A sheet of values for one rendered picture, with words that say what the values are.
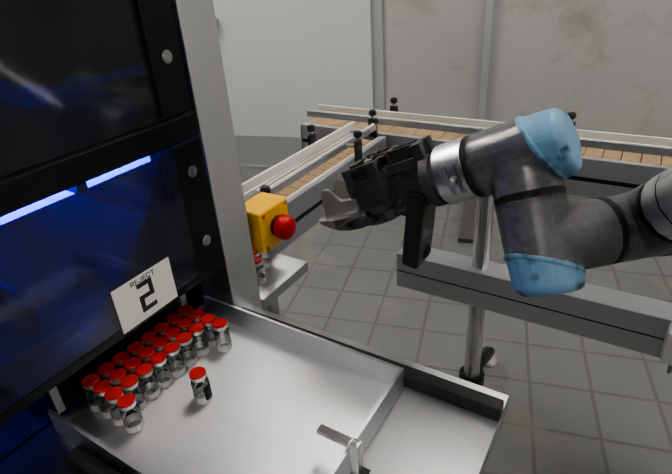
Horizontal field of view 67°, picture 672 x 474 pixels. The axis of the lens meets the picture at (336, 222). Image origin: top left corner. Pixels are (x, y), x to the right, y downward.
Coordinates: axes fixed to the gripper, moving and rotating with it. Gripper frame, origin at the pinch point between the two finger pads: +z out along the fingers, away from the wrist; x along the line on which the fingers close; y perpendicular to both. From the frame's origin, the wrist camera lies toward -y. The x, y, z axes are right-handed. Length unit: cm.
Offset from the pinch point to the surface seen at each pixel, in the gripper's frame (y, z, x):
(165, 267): 6.2, 8.5, 21.8
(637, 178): -27, -30, -64
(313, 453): -17.8, -5.9, 25.8
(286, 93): 33, 182, -226
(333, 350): -13.6, -2.1, 12.6
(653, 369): -116, -8, -115
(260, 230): 2.8, 10.0, 3.8
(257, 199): 6.9, 11.8, -0.2
